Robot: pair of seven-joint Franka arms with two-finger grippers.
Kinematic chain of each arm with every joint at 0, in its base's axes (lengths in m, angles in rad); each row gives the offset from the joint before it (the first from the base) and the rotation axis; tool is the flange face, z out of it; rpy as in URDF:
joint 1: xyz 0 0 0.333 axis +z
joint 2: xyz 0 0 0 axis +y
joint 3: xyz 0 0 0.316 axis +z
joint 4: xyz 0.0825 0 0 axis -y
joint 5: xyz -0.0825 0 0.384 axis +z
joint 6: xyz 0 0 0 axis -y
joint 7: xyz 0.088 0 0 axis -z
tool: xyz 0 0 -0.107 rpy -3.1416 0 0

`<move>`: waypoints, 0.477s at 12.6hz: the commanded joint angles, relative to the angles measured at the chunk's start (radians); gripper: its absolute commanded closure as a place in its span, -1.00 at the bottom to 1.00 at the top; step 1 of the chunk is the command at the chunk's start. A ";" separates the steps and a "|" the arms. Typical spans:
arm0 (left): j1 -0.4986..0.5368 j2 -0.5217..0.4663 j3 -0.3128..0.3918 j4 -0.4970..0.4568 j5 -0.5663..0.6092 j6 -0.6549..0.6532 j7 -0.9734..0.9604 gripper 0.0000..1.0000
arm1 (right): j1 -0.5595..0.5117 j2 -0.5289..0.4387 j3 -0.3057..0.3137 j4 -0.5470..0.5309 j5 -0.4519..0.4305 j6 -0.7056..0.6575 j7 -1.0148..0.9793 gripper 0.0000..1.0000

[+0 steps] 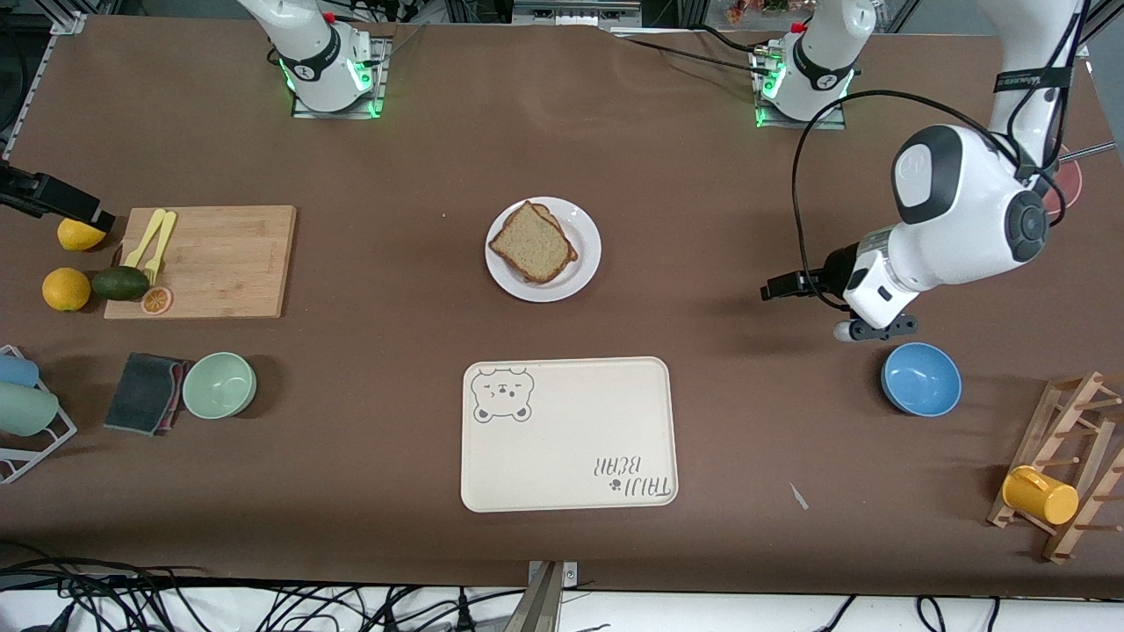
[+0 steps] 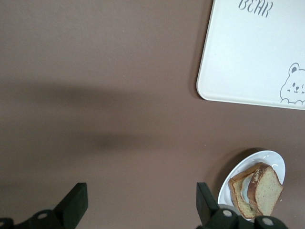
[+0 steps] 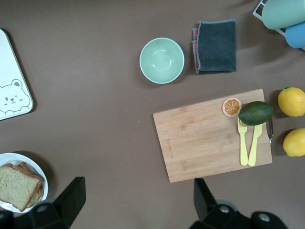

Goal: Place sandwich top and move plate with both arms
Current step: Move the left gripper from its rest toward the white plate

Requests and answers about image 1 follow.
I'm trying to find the wooden cutting board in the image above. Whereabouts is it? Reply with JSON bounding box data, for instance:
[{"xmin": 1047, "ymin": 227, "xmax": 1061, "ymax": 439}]
[{"xmin": 104, "ymin": 205, "xmax": 298, "ymax": 320}]

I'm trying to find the pink bowl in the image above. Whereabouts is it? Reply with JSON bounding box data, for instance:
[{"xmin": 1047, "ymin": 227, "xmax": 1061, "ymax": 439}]
[{"xmin": 1041, "ymin": 145, "xmax": 1086, "ymax": 222}]

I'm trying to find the white round plate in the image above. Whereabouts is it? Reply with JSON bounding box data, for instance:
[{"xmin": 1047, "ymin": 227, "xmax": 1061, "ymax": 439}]
[{"xmin": 485, "ymin": 196, "xmax": 602, "ymax": 304}]

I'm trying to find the yellow lemon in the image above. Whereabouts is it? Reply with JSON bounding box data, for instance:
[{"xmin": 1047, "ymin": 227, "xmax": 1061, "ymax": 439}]
[
  {"xmin": 57, "ymin": 218, "xmax": 108, "ymax": 253},
  {"xmin": 42, "ymin": 268, "xmax": 92, "ymax": 312}
]

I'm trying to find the pale green bowl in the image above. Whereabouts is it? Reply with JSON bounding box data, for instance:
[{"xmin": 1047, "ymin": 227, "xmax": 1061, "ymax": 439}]
[{"xmin": 182, "ymin": 352, "xmax": 258, "ymax": 420}]

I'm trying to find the yellow plastic knife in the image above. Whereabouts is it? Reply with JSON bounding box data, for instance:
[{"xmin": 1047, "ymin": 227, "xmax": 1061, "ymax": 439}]
[{"xmin": 123, "ymin": 208, "xmax": 166, "ymax": 269}]

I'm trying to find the black cable bundle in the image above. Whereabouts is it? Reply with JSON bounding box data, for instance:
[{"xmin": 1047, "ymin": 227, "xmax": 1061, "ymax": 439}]
[{"xmin": 0, "ymin": 540, "xmax": 528, "ymax": 632}]

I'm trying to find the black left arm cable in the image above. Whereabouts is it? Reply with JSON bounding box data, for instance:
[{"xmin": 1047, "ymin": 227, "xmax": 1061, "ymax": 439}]
[{"xmin": 790, "ymin": 88, "xmax": 1068, "ymax": 310}]

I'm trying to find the pale green cup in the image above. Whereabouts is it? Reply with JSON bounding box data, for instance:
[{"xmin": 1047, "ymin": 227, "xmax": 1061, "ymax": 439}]
[{"xmin": 0, "ymin": 383, "xmax": 60, "ymax": 437}]

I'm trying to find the blue bowl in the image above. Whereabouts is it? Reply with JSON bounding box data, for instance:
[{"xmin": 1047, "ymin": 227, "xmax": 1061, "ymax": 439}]
[{"xmin": 881, "ymin": 341, "xmax": 962, "ymax": 418}]

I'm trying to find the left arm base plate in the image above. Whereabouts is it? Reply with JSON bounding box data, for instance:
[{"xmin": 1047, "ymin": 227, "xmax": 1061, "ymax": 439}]
[{"xmin": 751, "ymin": 48, "xmax": 848, "ymax": 131}]

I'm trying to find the plain bread slice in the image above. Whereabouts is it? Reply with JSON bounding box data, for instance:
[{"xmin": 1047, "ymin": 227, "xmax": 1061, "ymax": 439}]
[{"xmin": 488, "ymin": 200, "xmax": 573, "ymax": 284}]

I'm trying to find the black cables to arm base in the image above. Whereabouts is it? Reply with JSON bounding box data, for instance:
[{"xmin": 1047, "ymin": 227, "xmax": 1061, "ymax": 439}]
[{"xmin": 606, "ymin": 26, "xmax": 778, "ymax": 80}]

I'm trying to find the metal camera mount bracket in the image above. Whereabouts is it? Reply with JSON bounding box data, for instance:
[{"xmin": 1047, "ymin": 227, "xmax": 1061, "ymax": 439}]
[{"xmin": 505, "ymin": 560, "xmax": 579, "ymax": 632}]

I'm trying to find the yellow mug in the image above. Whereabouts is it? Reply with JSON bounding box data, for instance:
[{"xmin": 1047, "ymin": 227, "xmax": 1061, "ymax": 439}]
[{"xmin": 1002, "ymin": 465, "xmax": 1080, "ymax": 526}]

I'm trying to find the white wire rack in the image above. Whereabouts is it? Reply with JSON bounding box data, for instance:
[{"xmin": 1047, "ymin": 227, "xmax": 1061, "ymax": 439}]
[{"xmin": 0, "ymin": 345, "xmax": 78, "ymax": 485}]

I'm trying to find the grey and pink folded cloth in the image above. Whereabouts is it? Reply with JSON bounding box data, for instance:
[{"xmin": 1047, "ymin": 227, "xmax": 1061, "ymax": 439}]
[{"xmin": 103, "ymin": 353, "xmax": 194, "ymax": 436}]

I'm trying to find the cream tray with bear print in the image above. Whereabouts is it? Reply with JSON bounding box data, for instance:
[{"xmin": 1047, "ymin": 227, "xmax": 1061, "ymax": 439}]
[{"xmin": 460, "ymin": 355, "xmax": 680, "ymax": 514}]

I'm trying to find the aluminium frame profile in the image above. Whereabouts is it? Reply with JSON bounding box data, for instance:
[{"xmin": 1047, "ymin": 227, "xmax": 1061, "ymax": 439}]
[{"xmin": 1058, "ymin": 0, "xmax": 1124, "ymax": 61}]

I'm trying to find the bread slice under egg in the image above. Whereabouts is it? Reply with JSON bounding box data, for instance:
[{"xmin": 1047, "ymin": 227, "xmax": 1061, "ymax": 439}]
[{"xmin": 531, "ymin": 204, "xmax": 580, "ymax": 264}]

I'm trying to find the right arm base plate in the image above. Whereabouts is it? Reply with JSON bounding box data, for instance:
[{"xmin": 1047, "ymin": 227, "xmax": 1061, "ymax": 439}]
[{"xmin": 292, "ymin": 37, "xmax": 393, "ymax": 119}]

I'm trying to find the wooden cup rack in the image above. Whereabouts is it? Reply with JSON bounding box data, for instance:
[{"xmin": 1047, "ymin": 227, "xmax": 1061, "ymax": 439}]
[{"xmin": 986, "ymin": 370, "xmax": 1124, "ymax": 564}]

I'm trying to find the green avocado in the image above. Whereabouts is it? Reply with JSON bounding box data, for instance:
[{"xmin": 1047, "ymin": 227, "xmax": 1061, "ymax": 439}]
[{"xmin": 91, "ymin": 266, "xmax": 151, "ymax": 302}]

